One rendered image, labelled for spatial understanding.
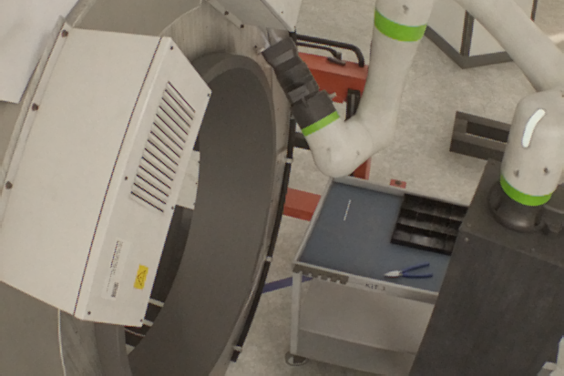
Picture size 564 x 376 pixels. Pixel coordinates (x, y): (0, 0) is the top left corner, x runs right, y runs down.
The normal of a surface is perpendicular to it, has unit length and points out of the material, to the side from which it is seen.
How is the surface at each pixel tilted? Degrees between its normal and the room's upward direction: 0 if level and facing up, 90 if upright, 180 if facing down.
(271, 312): 0
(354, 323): 0
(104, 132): 35
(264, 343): 0
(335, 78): 90
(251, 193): 65
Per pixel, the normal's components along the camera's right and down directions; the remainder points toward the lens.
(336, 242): 0.00, -0.76
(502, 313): -0.50, 0.56
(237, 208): -0.29, 0.10
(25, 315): 0.94, 0.22
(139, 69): -0.20, -0.27
